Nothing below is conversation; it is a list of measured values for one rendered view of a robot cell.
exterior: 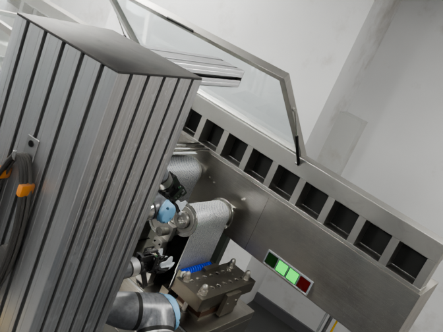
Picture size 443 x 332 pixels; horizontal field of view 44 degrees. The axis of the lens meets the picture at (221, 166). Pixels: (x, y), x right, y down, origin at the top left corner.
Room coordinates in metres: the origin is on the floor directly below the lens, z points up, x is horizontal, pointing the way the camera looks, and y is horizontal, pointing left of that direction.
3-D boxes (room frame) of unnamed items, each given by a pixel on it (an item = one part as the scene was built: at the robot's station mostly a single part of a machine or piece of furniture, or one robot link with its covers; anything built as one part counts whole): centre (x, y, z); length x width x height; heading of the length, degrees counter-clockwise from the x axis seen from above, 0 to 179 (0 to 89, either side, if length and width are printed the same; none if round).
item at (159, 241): (2.11, 0.11, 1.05); 0.06 x 0.05 x 0.31; 148
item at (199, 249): (2.19, -0.06, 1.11); 0.23 x 0.01 x 0.18; 148
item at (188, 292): (2.16, -0.18, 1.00); 0.40 x 0.16 x 0.06; 148
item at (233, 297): (2.13, -0.27, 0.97); 0.10 x 0.03 x 0.11; 148
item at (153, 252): (1.91, 0.12, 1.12); 0.12 x 0.08 x 0.09; 148
